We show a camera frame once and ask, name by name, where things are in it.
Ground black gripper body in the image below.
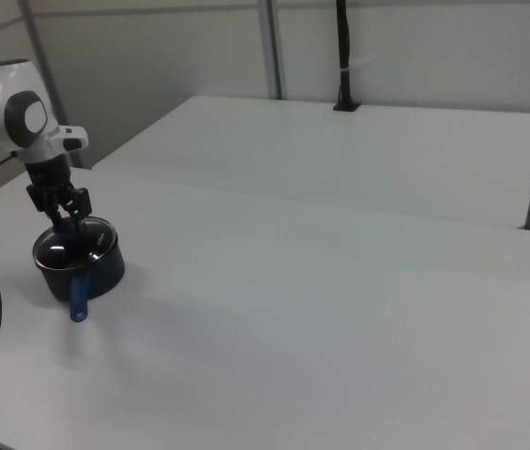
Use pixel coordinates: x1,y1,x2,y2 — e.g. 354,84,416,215
23,156,79,199

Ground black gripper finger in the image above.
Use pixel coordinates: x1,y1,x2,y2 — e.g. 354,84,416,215
60,186,93,221
25,184,65,227

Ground glass lid with blue knob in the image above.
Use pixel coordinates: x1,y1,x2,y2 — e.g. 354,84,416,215
33,216,118,273

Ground black pole with zip tie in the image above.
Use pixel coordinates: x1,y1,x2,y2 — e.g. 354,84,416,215
332,0,362,113

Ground dark saucepan with blue handle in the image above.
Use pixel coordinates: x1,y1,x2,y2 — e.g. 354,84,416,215
34,218,127,325

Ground grey metal partition post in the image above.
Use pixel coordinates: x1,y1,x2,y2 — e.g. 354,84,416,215
256,0,288,100
17,0,83,169

